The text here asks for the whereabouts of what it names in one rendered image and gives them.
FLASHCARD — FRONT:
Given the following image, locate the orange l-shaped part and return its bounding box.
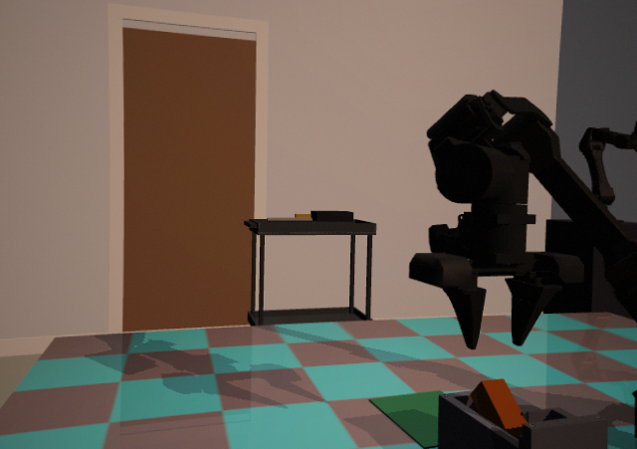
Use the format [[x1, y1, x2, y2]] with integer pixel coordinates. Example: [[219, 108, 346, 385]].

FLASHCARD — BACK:
[[471, 378, 528, 440]]

